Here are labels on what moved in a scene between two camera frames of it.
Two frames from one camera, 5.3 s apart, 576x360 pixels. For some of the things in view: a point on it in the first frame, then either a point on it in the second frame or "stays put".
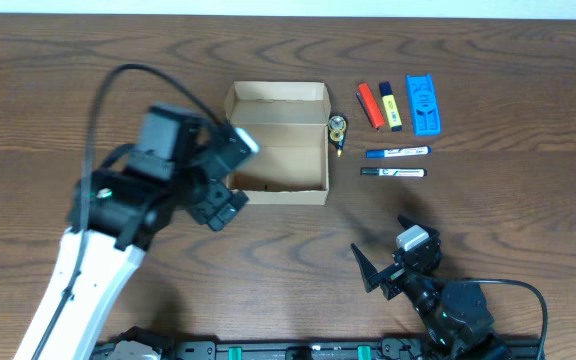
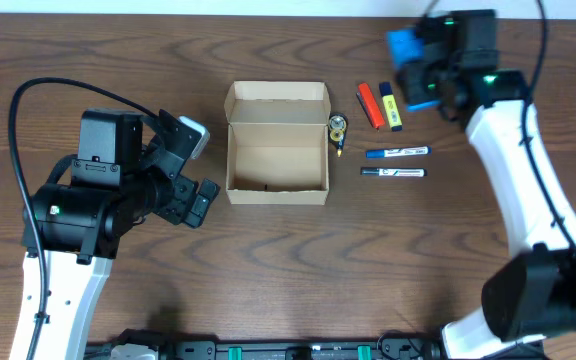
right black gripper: x=392 y=273 → x=419 y=81
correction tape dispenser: x=337 y=131 stays put
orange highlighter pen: x=370 y=105 stays put
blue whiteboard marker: x=423 y=150 stays put
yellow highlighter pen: x=390 y=107 stays put
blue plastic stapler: x=423 y=102 → x=405 y=46
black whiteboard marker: x=394 y=172 stays put
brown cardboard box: x=290 y=121 stays put
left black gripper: x=219 y=210 → x=179 y=195
